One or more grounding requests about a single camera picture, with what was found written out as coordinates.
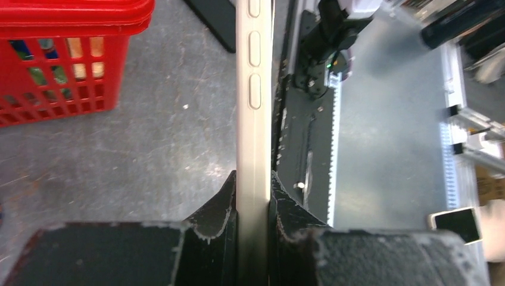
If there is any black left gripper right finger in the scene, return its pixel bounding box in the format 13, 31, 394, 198
268, 173, 488, 285

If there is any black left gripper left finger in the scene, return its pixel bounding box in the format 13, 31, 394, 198
5, 172, 238, 285

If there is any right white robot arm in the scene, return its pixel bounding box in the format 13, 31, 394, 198
294, 1, 382, 99

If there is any black phone on table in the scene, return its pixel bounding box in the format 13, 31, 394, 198
184, 0, 236, 54

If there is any red plastic basket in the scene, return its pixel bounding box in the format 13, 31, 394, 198
1, 1, 155, 127

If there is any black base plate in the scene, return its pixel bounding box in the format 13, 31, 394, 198
272, 75, 334, 223

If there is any white toothed cable rail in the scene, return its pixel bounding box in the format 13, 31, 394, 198
327, 73, 342, 227

